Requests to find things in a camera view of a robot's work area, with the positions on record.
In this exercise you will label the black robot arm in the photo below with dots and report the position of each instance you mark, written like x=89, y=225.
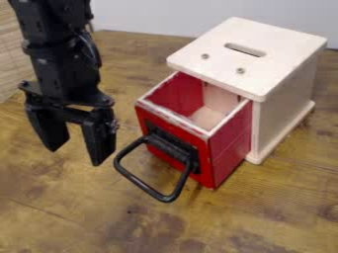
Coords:
x=50, y=20

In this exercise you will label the black metal drawer handle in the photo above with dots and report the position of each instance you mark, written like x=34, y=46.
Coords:
x=144, y=169

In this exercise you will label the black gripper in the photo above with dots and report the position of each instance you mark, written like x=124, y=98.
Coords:
x=64, y=95

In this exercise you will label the white wooden box cabinet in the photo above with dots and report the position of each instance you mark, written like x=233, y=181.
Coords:
x=264, y=63

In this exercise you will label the red wooden drawer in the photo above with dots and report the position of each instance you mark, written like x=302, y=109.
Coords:
x=207, y=118

